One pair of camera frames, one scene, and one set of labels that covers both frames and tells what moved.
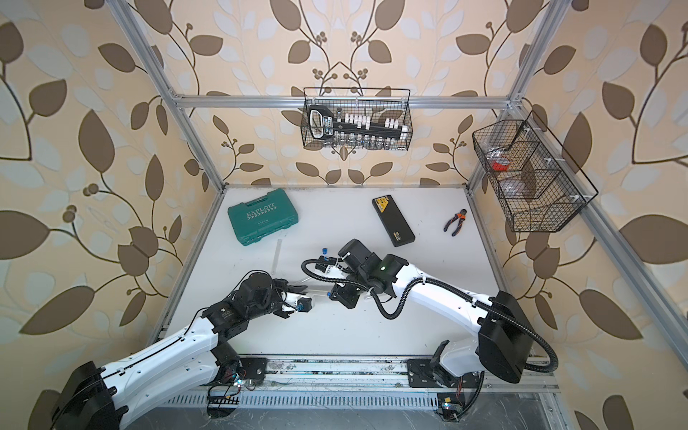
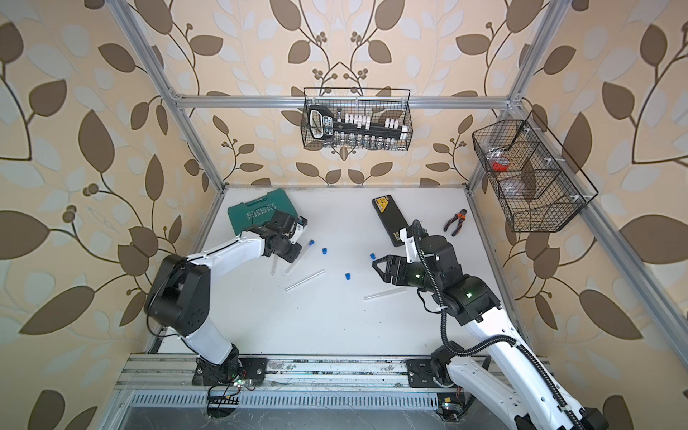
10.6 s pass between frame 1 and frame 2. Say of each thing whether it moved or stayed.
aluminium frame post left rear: stayed
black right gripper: moved
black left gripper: moved
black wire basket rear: stayed
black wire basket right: stayed
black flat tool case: stayed
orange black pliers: stayed
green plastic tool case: stayed
